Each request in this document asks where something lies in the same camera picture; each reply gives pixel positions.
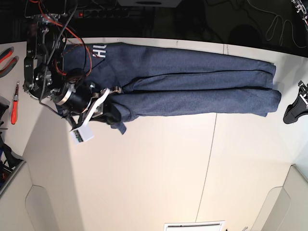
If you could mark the dark blue t-shirt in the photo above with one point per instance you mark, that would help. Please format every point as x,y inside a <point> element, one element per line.
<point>171,82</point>

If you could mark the orange handled screwdriver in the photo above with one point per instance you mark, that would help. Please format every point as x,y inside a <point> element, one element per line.
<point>15,105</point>

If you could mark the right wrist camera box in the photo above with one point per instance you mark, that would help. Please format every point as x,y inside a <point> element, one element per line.
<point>81,134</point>

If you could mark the orange handled pliers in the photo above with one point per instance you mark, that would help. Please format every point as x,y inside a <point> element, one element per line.
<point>6,55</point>

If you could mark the white vent panel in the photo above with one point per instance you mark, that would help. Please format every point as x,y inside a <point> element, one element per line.
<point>195,226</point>

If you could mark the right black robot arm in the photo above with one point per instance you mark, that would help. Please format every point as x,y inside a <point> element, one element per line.
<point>47,36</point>

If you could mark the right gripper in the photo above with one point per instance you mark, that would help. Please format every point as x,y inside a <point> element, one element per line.
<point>82,104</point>

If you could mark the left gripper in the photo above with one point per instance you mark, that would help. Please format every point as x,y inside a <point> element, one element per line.
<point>299,107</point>

